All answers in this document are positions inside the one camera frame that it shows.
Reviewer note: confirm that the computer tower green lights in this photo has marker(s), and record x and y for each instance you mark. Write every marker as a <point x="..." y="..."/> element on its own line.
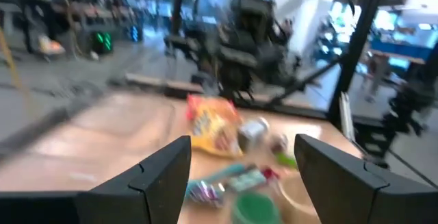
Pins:
<point x="102" y="41"/>

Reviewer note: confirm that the white paper sheet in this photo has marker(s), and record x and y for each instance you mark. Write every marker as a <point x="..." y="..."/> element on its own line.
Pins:
<point x="345" y="118"/>

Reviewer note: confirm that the orange ramen packet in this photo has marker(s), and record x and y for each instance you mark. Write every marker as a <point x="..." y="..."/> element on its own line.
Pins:
<point x="192" y="105"/>

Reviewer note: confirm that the small glass spice jar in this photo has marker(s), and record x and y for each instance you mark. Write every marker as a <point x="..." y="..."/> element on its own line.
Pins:
<point x="280" y="142"/>

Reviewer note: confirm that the green lid spice jar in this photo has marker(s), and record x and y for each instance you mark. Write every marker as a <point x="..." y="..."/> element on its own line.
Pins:
<point x="255" y="208"/>

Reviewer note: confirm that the sesame seasoning jar white label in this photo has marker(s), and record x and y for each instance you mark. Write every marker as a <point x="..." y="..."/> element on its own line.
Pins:
<point x="253" y="131"/>

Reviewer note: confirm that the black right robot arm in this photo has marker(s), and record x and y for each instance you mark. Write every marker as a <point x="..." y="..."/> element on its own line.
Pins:
<point x="239" y="52"/>

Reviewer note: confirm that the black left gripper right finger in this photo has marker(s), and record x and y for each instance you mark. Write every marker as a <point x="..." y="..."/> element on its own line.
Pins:
<point x="342" y="189"/>

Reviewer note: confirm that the red roast beef ramen packet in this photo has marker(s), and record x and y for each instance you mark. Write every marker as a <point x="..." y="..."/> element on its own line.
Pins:
<point x="270" y="173"/>

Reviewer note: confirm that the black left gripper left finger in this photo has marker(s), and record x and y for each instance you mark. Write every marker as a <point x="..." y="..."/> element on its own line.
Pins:
<point x="154" y="189"/>

